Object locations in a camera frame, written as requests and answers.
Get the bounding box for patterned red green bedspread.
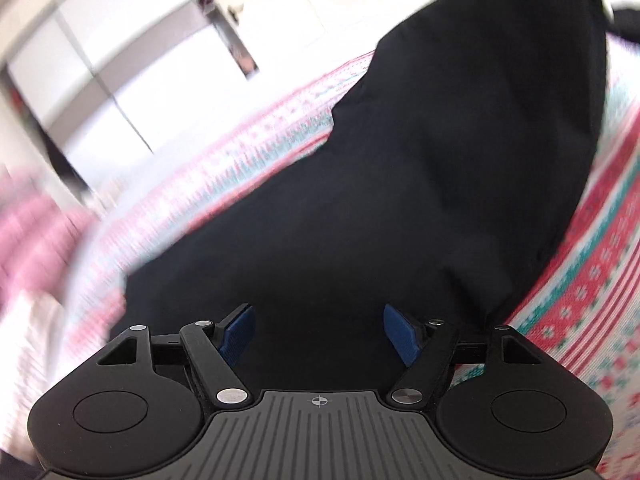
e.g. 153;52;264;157
52;37;639;479

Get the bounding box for white grey wardrobe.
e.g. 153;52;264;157
1;0;258;193

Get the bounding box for pink folded duvet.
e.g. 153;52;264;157
1;168;98;310

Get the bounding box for black pants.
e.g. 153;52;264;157
119;0;606;390

